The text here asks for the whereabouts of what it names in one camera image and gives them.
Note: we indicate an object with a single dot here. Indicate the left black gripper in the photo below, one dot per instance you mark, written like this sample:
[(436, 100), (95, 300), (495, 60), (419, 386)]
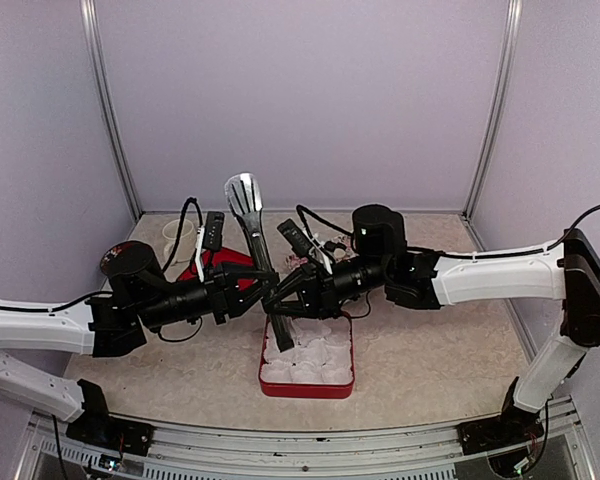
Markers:
[(226, 298)]

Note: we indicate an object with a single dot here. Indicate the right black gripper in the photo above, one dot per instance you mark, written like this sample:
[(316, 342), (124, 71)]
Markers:
[(318, 297)]

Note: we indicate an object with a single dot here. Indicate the steel serving tongs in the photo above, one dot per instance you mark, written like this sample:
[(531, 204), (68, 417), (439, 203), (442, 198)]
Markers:
[(244, 198)]

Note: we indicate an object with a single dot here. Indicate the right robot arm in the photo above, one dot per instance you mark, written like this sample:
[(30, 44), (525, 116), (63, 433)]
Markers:
[(566, 270)]

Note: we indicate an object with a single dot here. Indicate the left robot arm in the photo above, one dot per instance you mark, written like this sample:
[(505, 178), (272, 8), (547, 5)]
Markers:
[(113, 324)]

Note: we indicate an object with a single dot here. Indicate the red chocolate tin box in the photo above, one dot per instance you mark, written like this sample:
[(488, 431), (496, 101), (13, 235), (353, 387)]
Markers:
[(319, 366)]

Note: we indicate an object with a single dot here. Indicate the red tin lid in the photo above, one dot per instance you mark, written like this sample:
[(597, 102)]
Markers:
[(210, 259)]

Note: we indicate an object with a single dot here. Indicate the floral tray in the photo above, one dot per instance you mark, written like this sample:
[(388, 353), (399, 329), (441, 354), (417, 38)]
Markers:
[(338, 248)]

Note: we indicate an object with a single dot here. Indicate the cream ribbed mug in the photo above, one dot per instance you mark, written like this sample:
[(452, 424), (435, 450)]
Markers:
[(180, 241)]

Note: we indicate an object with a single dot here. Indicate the dark red patterned coaster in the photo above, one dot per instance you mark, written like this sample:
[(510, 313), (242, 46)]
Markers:
[(113, 258)]

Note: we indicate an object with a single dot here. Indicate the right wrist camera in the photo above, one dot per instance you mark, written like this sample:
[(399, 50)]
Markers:
[(304, 243)]

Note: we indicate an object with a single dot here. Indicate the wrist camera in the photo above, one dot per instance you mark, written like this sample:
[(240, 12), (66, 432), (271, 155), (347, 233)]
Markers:
[(209, 237), (304, 243)]

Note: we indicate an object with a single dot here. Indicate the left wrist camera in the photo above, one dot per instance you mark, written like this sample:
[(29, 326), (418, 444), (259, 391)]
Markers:
[(209, 237)]

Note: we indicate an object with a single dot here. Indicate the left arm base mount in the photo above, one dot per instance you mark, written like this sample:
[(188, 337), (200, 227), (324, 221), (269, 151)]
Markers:
[(123, 436)]

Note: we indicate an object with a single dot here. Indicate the left aluminium frame post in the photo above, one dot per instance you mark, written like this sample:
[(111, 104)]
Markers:
[(95, 50)]

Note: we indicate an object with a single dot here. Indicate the aluminium frame post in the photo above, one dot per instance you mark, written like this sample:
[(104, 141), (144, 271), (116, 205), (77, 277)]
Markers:
[(497, 107), (95, 50)]

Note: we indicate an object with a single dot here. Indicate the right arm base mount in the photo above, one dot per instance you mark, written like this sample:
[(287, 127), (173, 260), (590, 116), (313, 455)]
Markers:
[(491, 434)]

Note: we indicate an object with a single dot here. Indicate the front aluminium rail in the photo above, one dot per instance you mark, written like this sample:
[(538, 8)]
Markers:
[(188, 452)]

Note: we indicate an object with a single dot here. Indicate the right aluminium frame post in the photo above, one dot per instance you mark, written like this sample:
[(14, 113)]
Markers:
[(497, 107)]

